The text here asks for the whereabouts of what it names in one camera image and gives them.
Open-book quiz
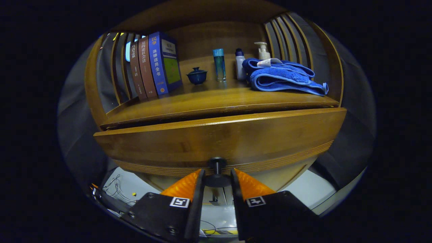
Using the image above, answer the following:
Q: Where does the thin white cable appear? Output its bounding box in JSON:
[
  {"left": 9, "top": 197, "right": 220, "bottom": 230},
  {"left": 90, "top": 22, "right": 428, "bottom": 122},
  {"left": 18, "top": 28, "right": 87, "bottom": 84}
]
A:
[{"left": 103, "top": 174, "right": 137, "bottom": 205}]

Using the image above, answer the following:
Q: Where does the blue lidded teacup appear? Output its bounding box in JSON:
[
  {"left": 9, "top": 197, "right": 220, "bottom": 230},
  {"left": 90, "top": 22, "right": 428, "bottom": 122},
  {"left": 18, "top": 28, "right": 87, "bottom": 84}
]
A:
[{"left": 186, "top": 67, "right": 208, "bottom": 85}]

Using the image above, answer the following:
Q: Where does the dark brown book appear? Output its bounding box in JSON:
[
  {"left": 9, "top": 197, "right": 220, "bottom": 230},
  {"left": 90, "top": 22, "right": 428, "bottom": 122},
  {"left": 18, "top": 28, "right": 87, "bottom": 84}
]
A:
[{"left": 129, "top": 41, "right": 148, "bottom": 101}]

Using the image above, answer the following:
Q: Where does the white bottle blue cap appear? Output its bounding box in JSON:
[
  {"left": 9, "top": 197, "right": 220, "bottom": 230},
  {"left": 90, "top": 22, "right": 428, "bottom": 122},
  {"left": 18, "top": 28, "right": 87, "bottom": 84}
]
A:
[{"left": 235, "top": 48, "right": 247, "bottom": 81}]

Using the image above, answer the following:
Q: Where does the wooden countertop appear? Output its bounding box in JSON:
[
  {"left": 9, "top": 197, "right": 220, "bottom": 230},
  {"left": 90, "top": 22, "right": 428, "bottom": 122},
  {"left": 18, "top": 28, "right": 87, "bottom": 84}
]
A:
[{"left": 100, "top": 79, "right": 340, "bottom": 130}]

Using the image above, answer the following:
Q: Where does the wooden drawer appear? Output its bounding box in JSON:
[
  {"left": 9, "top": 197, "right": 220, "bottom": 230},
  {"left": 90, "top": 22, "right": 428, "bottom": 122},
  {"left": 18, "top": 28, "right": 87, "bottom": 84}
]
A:
[{"left": 93, "top": 107, "right": 347, "bottom": 178}]

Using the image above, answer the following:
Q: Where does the blue book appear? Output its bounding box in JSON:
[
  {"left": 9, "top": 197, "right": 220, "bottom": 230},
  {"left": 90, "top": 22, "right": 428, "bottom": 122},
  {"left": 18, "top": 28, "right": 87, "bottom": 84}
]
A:
[{"left": 148, "top": 31, "right": 183, "bottom": 96}]

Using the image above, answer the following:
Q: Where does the blue folded towel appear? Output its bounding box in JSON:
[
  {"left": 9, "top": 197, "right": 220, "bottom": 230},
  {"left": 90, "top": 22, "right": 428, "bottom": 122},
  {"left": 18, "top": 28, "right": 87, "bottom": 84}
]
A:
[{"left": 242, "top": 57, "right": 329, "bottom": 97}]

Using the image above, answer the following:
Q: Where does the black drawer knob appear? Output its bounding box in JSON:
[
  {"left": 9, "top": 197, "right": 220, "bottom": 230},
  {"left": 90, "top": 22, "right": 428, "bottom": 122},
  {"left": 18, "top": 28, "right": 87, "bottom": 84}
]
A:
[{"left": 204, "top": 157, "right": 232, "bottom": 188}]

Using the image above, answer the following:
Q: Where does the teal glass bottle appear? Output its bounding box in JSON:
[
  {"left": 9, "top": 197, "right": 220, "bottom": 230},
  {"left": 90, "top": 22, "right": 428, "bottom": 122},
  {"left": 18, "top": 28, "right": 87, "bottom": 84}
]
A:
[{"left": 213, "top": 48, "right": 227, "bottom": 82}]

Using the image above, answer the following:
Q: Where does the white pump bottle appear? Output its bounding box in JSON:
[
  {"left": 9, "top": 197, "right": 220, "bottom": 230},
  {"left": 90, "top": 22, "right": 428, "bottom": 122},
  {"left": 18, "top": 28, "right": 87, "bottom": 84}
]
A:
[{"left": 254, "top": 42, "right": 271, "bottom": 61}]

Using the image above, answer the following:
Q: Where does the wooden cabinet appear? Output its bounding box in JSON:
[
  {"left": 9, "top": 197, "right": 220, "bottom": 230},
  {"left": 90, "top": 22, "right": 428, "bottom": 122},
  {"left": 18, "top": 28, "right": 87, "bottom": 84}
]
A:
[{"left": 84, "top": 0, "right": 345, "bottom": 206}]

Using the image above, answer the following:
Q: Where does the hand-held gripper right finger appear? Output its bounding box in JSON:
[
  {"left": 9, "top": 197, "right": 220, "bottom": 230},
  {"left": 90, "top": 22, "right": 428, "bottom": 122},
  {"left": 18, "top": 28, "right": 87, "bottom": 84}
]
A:
[{"left": 231, "top": 168, "right": 321, "bottom": 242}]

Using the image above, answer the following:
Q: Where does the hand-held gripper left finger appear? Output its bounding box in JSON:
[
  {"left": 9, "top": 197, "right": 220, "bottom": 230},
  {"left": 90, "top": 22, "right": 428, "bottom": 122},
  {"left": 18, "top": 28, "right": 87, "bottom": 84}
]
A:
[{"left": 120, "top": 169, "right": 206, "bottom": 243}]

